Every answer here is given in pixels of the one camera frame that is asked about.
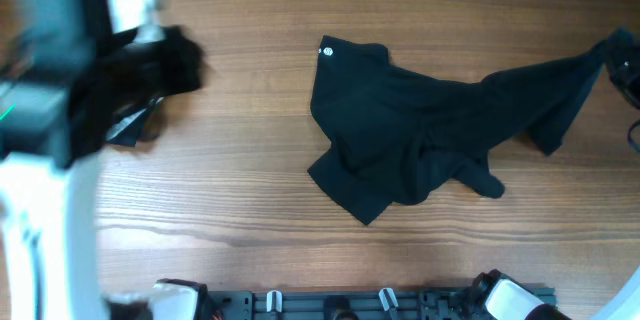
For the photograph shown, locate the black t-shirt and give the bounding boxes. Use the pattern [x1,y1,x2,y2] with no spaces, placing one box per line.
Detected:
[308,36,610,224]

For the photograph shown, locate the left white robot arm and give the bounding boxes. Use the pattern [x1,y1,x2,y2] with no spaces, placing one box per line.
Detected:
[1,0,208,319]

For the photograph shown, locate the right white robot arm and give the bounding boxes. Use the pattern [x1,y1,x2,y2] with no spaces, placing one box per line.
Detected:
[461,29,639,320]

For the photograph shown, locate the folded black clothes pile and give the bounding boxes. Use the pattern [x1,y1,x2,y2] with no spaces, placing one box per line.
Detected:
[106,97,166,147]

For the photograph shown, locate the right black cable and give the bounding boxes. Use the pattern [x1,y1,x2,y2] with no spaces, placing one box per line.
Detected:
[626,118,640,154]

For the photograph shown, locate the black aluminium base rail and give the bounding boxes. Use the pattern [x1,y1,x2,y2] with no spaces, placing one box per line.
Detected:
[149,287,557,320]

